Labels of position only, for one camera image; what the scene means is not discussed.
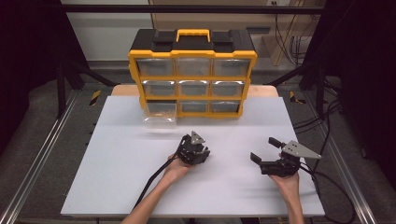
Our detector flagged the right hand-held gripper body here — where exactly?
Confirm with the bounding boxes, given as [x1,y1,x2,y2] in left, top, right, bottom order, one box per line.
[260,139,322,178]

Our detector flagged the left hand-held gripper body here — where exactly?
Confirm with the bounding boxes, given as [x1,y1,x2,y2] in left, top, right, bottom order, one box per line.
[177,130,211,166]

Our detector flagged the clear plastic drawer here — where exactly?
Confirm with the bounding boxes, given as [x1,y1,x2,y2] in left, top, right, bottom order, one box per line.
[143,101,178,129]

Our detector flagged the yellow and black drawer cabinet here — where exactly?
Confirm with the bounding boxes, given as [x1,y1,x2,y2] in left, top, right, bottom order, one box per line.
[127,28,259,119]

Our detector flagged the person's right hand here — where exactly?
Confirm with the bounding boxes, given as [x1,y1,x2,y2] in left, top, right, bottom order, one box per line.
[269,169,302,200]

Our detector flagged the person's left hand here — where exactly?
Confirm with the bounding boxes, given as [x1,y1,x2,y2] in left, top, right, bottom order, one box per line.
[162,153,195,185]

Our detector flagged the yellow and black tape marker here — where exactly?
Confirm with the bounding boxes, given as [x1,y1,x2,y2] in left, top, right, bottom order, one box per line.
[289,91,307,105]
[89,90,102,106]

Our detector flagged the set of clear cabinet drawers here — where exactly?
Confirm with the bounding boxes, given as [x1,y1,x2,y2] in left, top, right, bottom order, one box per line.
[135,57,251,114]

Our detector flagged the black metal stand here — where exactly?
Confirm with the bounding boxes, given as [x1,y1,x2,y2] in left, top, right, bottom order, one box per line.
[55,59,118,119]
[267,60,328,119]

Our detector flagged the black curtain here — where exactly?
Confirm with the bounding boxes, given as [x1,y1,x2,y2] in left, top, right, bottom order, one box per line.
[306,0,396,188]
[0,0,88,157]

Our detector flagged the black horizontal bar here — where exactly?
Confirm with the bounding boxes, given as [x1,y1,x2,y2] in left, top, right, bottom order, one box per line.
[60,4,328,14]

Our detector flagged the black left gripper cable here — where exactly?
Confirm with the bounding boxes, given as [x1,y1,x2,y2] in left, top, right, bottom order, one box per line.
[133,141,188,210]

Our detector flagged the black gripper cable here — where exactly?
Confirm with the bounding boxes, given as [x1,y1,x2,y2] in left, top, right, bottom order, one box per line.
[133,141,188,210]
[298,162,358,224]

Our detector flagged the black floor cables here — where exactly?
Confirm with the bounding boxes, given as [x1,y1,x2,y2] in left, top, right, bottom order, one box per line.
[292,99,342,132]

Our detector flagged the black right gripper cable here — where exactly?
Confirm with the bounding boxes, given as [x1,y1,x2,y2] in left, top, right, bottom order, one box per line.
[298,162,358,224]

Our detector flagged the aluminium floor rail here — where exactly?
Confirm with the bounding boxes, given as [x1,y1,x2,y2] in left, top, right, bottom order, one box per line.
[0,90,78,224]
[303,92,379,224]

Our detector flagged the hanging black cables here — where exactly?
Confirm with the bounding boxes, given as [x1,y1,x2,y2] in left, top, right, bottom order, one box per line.
[274,13,312,66]

